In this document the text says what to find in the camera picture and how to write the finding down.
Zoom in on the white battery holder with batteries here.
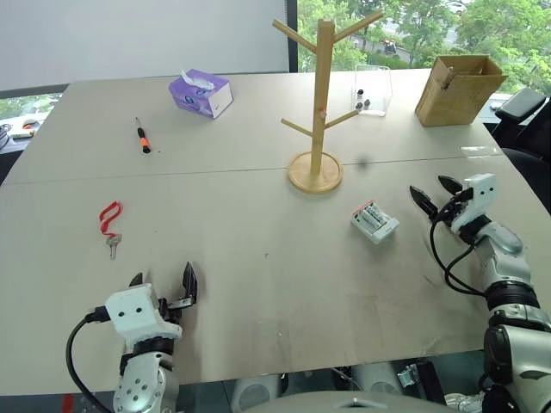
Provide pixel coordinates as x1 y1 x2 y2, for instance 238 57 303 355
350 200 400 246

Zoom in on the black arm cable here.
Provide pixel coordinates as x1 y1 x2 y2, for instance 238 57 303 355
65 305 109 413
429 216 488 299

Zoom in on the silver metal clamp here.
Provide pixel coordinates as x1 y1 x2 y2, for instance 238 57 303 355
396 367 422 389

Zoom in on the clear plastic box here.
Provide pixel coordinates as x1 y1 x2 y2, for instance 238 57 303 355
353 64 394 119

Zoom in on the white rounded shape under table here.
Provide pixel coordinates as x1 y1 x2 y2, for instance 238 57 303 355
350 363 408 398
231 373 286 413

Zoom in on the clutter on side desk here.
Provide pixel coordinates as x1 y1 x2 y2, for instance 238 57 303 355
0 114 39 150

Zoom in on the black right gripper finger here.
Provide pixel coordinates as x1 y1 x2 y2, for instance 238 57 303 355
436 174 464 197
409 184 441 223

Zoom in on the white roller blind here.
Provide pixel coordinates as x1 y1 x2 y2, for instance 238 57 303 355
0 0 289 92

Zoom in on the black and orange screwdriver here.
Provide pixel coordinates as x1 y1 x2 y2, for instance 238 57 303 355
133 115 152 156

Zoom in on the grey robot torso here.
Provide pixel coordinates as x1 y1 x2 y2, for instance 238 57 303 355
239 389 449 413

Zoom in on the brown cardboard box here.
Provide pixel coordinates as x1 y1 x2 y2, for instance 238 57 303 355
414 54 510 128

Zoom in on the silver key with red strap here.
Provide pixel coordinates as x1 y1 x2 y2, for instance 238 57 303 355
97 200 127 261

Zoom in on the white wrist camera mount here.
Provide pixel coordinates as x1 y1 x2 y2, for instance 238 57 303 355
104 282 183 346
451 173 497 234

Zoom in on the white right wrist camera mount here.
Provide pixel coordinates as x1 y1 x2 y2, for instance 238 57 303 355
451 173 497 234

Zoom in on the black office chair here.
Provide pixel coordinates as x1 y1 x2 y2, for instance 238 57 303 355
490 87 551 208

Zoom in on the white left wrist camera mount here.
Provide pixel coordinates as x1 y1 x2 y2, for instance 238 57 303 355
104 282 183 346

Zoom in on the wooden tree-shaped hanging rack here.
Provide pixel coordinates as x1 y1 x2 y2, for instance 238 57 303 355
271 9 385 195

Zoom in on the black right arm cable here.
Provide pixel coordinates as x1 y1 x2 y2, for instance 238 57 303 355
429 216 488 299

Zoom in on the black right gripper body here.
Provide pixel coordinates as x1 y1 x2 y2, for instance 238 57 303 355
432 188 473 228

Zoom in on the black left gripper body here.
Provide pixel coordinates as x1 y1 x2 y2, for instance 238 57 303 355
158 295 194 325

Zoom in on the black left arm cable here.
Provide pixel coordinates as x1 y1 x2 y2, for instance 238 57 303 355
65 305 109 413

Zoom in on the purple tissue box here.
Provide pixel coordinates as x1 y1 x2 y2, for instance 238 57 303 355
167 68 234 120

